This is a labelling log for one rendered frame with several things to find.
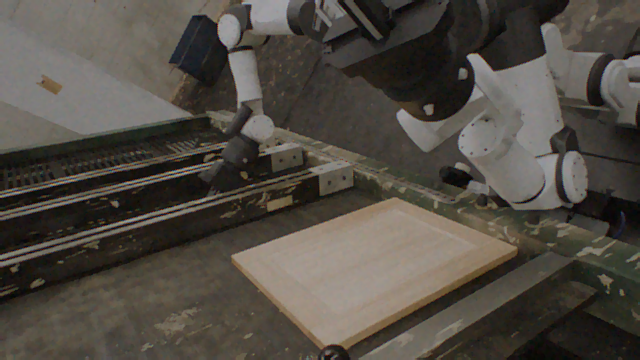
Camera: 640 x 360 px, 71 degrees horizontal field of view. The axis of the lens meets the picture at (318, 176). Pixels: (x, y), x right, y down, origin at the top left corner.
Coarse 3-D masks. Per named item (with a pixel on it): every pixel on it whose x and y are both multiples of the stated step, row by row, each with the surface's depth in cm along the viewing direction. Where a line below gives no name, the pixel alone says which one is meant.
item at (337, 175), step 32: (256, 192) 120; (288, 192) 126; (320, 192) 132; (128, 224) 107; (160, 224) 107; (192, 224) 112; (224, 224) 117; (0, 256) 95; (32, 256) 94; (64, 256) 97; (96, 256) 101; (128, 256) 105; (0, 288) 92; (32, 288) 95
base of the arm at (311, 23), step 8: (304, 0) 98; (312, 0) 96; (304, 8) 98; (312, 8) 97; (304, 16) 99; (312, 16) 98; (320, 16) 97; (304, 24) 100; (312, 24) 99; (320, 24) 98; (304, 32) 101; (312, 32) 100; (320, 32) 99; (312, 40) 101; (320, 40) 100
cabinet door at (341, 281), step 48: (288, 240) 104; (336, 240) 103; (384, 240) 102; (432, 240) 101; (480, 240) 99; (288, 288) 86; (336, 288) 86; (384, 288) 85; (432, 288) 83; (336, 336) 72
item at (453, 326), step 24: (528, 264) 85; (552, 264) 84; (504, 288) 78; (528, 288) 78; (552, 288) 83; (456, 312) 73; (480, 312) 73; (504, 312) 75; (408, 336) 68; (432, 336) 68; (456, 336) 69; (480, 336) 73
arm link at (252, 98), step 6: (246, 90) 120; (252, 90) 121; (258, 90) 122; (240, 96) 122; (246, 96) 121; (252, 96) 121; (258, 96) 122; (240, 102) 124; (246, 102) 126; (252, 102) 127; (258, 102) 126; (252, 108) 127; (258, 108) 128; (252, 114) 128; (258, 114) 128
